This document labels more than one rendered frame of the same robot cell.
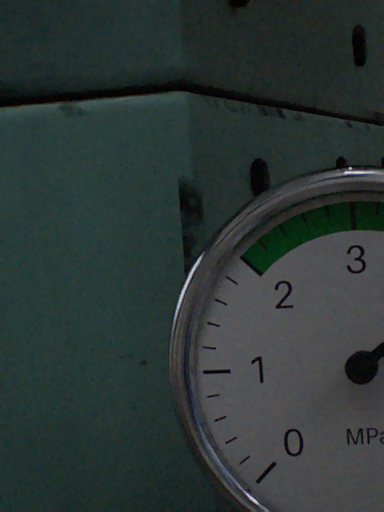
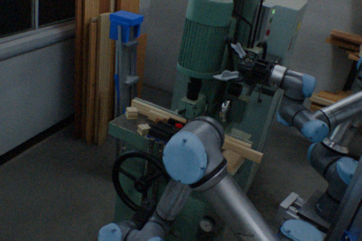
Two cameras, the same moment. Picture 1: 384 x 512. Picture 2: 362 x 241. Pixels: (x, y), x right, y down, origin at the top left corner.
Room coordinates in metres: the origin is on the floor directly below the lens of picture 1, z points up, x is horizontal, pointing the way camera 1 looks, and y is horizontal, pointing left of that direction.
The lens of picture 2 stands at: (-1.08, -0.01, 1.77)
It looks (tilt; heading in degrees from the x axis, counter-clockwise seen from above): 27 degrees down; 8
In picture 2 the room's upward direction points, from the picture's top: 11 degrees clockwise
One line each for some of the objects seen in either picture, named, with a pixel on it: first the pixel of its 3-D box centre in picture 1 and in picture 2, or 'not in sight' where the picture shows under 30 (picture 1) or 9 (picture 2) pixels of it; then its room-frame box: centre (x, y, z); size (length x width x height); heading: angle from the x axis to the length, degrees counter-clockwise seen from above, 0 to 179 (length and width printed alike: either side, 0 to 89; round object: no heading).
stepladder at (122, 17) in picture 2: not in sight; (124, 100); (1.29, 0.71, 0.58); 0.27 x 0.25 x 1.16; 82
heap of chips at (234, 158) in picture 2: not in sight; (229, 157); (0.35, -0.05, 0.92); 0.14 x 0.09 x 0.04; 166
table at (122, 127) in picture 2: not in sight; (172, 147); (0.39, 0.20, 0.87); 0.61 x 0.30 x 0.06; 76
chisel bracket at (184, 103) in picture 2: not in sight; (192, 106); (0.52, 0.16, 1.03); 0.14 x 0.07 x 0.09; 166
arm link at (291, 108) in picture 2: not in sight; (292, 111); (0.27, -0.22, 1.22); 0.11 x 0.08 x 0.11; 31
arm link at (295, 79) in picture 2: not in sight; (298, 84); (0.28, -0.21, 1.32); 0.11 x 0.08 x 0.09; 75
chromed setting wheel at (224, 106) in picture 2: not in sight; (226, 108); (0.59, 0.02, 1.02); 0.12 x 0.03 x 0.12; 166
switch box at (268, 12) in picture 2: not in sight; (263, 21); (0.77, -0.05, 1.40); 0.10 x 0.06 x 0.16; 166
